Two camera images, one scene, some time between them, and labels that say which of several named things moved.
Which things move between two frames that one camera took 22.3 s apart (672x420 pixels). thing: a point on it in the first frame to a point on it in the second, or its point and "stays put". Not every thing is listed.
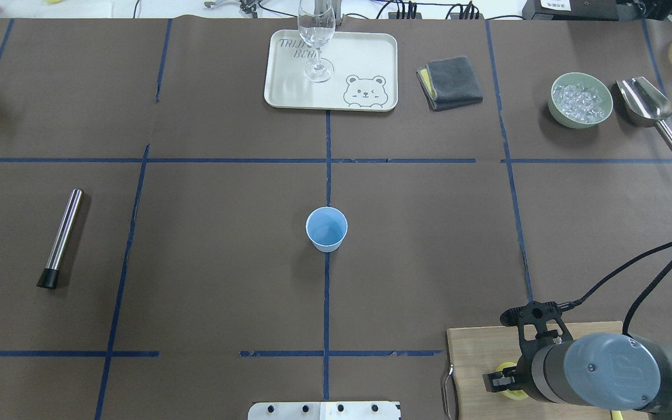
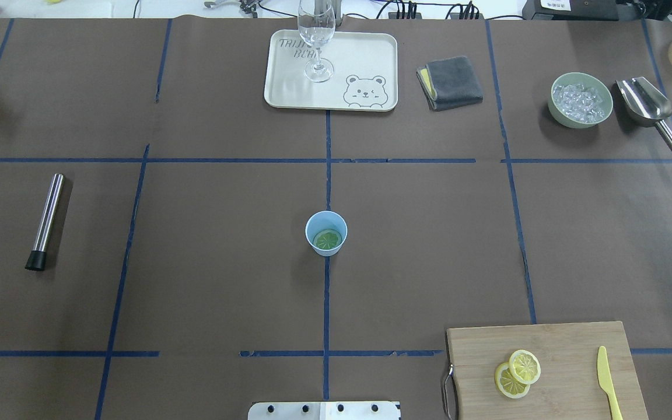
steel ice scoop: (647, 108) stays put
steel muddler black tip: (49, 279) to (37, 258)
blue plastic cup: (325, 227) stays put
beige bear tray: (358, 70) stays put
